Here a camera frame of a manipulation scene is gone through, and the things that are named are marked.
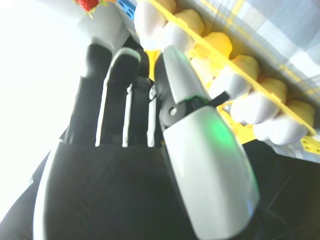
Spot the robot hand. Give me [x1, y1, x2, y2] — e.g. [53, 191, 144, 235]
[32, 45, 261, 240]

